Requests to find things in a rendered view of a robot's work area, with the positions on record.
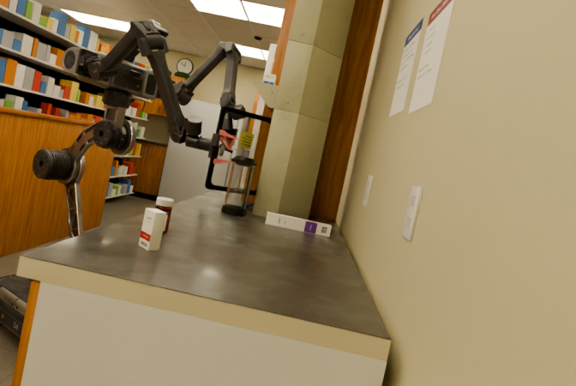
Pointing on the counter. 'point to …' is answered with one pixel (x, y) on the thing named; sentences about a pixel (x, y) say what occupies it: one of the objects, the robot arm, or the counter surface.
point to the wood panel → (340, 108)
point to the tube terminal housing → (297, 131)
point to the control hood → (267, 93)
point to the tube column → (327, 1)
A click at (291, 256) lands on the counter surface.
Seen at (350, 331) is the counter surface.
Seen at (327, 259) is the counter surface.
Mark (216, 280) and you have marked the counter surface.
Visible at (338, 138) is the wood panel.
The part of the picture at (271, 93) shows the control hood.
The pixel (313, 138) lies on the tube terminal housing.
